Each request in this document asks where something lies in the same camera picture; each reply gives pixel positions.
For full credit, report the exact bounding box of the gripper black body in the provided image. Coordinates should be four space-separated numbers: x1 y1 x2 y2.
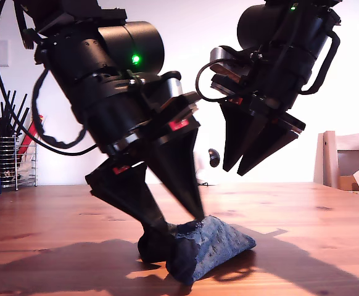
218 50 323 134
71 87 199 162

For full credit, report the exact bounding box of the grey navy argyle sock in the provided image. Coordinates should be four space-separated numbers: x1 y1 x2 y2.
167 215 257 285
137 221 199 280

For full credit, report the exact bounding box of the wooden chair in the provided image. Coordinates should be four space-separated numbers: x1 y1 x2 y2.
313 131 359 192

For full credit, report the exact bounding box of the red white packet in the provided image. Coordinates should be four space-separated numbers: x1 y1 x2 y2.
18 113 46 161

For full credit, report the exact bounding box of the black stick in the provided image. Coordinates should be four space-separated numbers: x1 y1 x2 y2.
1 90 10 138
6 90 17 138
12 93 28 138

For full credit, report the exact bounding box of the white paper packet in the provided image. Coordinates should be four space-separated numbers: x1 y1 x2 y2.
18 152 38 180

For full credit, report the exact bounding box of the white round security camera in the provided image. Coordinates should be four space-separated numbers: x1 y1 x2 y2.
201 144 223 183

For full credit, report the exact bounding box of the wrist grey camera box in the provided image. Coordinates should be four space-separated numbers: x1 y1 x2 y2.
210 46 254 93
148 71 185 104

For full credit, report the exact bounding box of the thick black cable loop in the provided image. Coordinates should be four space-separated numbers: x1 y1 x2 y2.
299 29 342 96

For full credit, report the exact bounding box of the thin black camera cable loop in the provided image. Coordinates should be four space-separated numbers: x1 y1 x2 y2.
195 57 239 102

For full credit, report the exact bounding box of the braided black arm cable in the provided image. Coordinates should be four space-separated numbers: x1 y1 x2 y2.
31 69 88 149

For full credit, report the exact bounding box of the wire metal utensil holder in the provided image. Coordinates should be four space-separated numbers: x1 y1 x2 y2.
0 135 38 191

